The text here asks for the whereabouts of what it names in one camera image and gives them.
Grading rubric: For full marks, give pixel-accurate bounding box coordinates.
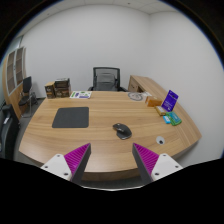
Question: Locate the small white round device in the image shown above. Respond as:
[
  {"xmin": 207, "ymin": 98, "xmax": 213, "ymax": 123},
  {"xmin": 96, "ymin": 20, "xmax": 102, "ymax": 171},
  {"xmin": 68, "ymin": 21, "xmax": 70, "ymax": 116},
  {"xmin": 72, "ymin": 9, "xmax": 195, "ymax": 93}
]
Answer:
[{"xmin": 155, "ymin": 135, "xmax": 166, "ymax": 146}]

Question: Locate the black leather office chair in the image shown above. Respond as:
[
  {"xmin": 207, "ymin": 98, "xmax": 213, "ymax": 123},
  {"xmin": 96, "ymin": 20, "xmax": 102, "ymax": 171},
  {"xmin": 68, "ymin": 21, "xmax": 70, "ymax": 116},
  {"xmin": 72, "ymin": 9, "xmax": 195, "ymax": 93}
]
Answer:
[{"xmin": 0, "ymin": 103, "xmax": 20, "ymax": 160}]

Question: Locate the small tan box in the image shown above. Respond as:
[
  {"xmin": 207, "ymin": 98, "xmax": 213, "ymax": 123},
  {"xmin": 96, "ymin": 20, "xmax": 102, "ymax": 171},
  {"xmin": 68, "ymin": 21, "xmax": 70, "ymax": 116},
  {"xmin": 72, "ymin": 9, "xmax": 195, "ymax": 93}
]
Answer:
[{"xmin": 154, "ymin": 105, "xmax": 167, "ymax": 117}]

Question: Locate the small brown cardboard box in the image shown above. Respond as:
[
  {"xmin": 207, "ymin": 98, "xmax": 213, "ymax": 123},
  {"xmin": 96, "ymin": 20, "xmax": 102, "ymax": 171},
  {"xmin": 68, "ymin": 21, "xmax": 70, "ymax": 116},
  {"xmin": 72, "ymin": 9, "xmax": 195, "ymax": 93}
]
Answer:
[{"xmin": 44, "ymin": 81, "xmax": 56, "ymax": 100}]

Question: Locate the white green purple printed sheet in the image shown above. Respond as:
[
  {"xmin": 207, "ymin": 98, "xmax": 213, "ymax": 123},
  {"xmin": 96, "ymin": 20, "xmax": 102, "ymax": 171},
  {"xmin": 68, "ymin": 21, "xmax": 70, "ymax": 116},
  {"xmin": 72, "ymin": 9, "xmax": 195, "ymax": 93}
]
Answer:
[{"xmin": 69, "ymin": 90, "xmax": 93, "ymax": 100}]

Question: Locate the green packet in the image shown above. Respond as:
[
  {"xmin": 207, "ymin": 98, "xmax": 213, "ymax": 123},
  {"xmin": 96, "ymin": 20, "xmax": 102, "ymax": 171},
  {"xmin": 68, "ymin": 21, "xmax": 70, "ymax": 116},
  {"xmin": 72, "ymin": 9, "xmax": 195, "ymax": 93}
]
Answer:
[{"xmin": 168, "ymin": 111, "xmax": 183, "ymax": 126}]

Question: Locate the purple standing card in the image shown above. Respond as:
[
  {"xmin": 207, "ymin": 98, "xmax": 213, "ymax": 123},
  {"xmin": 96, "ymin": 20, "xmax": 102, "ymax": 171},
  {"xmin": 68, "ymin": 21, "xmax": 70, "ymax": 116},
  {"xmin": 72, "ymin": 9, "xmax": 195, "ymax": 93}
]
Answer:
[{"xmin": 161, "ymin": 89, "xmax": 179, "ymax": 113}]

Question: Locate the black box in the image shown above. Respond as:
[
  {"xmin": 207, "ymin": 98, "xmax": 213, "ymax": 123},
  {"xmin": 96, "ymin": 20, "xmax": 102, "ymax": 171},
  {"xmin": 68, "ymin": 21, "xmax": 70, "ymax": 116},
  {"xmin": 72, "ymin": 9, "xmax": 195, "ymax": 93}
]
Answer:
[{"xmin": 54, "ymin": 77, "xmax": 71, "ymax": 88}]

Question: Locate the black mesh office chair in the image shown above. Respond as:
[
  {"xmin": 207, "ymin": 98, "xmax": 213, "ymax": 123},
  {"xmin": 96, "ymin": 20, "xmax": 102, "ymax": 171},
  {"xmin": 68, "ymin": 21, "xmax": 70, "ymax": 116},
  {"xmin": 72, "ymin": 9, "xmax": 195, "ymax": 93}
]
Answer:
[{"xmin": 87, "ymin": 66, "xmax": 128, "ymax": 93}]

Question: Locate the orange brown box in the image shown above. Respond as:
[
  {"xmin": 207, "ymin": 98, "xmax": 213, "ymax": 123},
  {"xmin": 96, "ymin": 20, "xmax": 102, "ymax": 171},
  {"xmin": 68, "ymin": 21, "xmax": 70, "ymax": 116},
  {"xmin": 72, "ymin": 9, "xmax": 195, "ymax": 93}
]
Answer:
[{"xmin": 145, "ymin": 96, "xmax": 163, "ymax": 108}]

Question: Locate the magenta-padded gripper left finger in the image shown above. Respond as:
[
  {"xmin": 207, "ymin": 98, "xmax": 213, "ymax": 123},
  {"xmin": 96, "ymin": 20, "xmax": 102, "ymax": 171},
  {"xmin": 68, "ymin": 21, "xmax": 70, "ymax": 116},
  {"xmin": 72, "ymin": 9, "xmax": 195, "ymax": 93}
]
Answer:
[{"xmin": 40, "ymin": 142, "xmax": 92, "ymax": 185}]

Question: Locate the round grey disc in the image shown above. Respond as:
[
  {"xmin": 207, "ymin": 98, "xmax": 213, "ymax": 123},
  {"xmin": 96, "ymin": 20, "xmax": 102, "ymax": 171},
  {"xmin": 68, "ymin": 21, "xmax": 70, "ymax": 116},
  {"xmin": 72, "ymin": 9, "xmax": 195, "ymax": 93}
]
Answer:
[{"xmin": 127, "ymin": 92, "xmax": 144, "ymax": 102}]

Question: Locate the wooden side cabinet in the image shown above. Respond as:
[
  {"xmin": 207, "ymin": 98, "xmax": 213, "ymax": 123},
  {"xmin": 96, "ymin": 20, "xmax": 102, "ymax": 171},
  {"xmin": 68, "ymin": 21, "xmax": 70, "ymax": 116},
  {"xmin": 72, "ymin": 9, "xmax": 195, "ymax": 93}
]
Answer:
[{"xmin": 127, "ymin": 74, "xmax": 168, "ymax": 100}]

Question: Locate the grey backpack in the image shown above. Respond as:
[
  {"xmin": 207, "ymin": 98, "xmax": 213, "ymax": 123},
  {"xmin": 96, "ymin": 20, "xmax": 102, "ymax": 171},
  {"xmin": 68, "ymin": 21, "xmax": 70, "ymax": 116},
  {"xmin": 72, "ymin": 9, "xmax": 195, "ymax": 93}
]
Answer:
[{"xmin": 96, "ymin": 73, "xmax": 116, "ymax": 92}]

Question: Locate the black computer mouse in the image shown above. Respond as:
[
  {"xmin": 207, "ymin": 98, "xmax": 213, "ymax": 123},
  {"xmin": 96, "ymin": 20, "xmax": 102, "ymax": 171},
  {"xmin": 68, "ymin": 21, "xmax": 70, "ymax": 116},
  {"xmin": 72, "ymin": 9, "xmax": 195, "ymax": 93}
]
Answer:
[{"xmin": 112, "ymin": 122, "xmax": 133, "ymax": 141}]

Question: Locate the dark grey mouse pad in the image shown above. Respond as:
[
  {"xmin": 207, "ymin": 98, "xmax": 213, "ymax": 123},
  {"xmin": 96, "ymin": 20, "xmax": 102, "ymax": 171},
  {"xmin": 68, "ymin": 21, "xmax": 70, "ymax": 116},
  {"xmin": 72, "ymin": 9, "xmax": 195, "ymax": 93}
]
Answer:
[{"xmin": 51, "ymin": 106, "xmax": 90, "ymax": 129}]

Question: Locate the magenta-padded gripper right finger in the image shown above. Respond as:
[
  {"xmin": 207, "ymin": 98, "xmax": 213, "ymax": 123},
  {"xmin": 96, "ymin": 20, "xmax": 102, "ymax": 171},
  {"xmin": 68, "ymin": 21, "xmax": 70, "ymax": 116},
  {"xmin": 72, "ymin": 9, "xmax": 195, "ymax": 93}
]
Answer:
[{"xmin": 132, "ymin": 142, "xmax": 184, "ymax": 185}]

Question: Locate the small black visitor chair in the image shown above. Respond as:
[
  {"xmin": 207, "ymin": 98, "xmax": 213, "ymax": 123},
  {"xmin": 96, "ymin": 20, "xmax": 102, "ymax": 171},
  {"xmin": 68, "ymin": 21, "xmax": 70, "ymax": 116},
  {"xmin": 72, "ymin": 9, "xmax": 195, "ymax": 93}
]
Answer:
[{"xmin": 18, "ymin": 75, "xmax": 38, "ymax": 118}]

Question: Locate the wooden shelf unit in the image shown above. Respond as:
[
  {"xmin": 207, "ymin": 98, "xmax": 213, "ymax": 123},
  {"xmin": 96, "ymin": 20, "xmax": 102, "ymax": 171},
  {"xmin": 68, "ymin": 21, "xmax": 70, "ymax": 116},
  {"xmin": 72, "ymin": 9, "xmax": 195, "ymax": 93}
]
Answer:
[{"xmin": 2, "ymin": 46, "xmax": 28, "ymax": 119}]

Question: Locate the large brown cardboard box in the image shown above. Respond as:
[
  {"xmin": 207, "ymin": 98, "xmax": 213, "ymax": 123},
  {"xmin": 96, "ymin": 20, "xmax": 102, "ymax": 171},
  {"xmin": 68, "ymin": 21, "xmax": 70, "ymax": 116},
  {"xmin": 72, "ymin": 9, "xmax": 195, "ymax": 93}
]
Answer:
[{"xmin": 54, "ymin": 85, "xmax": 72, "ymax": 99}]

